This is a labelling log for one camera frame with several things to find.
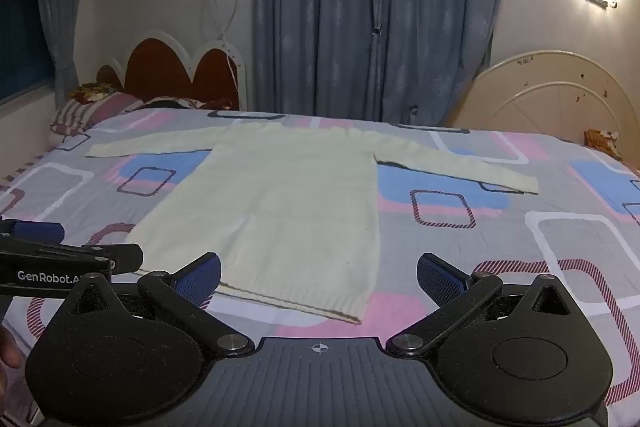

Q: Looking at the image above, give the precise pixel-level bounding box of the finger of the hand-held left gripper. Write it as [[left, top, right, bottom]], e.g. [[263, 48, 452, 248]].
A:
[[0, 218, 66, 253], [75, 243, 144, 282]]

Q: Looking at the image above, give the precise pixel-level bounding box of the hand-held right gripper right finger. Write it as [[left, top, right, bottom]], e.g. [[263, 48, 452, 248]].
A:
[[387, 253, 583, 355]]

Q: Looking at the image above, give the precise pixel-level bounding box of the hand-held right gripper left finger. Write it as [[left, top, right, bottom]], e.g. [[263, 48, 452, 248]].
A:
[[60, 252, 253, 355]]

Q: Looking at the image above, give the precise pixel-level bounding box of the cream knit sweater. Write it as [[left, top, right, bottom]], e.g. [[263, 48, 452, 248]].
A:
[[84, 119, 541, 325]]

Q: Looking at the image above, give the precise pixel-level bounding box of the person's left hand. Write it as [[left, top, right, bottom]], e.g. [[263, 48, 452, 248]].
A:
[[0, 326, 24, 400]]

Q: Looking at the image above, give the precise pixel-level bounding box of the patterned grey bedsheet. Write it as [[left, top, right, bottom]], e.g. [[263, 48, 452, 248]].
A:
[[0, 107, 640, 427]]

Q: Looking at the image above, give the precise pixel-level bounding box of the striped pillow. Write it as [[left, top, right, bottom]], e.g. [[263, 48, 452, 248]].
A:
[[50, 92, 146, 138]]

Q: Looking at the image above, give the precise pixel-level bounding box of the floral pillow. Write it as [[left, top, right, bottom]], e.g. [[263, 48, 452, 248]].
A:
[[67, 82, 121, 105]]

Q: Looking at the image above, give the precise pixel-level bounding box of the red scalloped headboard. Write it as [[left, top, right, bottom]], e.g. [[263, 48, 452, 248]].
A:
[[95, 29, 249, 112]]

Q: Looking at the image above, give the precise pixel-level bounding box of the dark window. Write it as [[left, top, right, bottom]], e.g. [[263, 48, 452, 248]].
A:
[[0, 0, 56, 105]]

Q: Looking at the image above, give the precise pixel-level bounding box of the orange floral cloth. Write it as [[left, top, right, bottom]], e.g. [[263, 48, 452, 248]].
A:
[[584, 128, 624, 160]]

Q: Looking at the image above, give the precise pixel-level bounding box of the narrow blue curtain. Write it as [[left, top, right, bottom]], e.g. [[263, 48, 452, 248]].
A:
[[35, 0, 131, 108]]

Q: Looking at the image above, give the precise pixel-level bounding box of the wide blue curtain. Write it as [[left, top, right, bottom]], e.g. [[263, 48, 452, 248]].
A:
[[252, 0, 513, 128]]

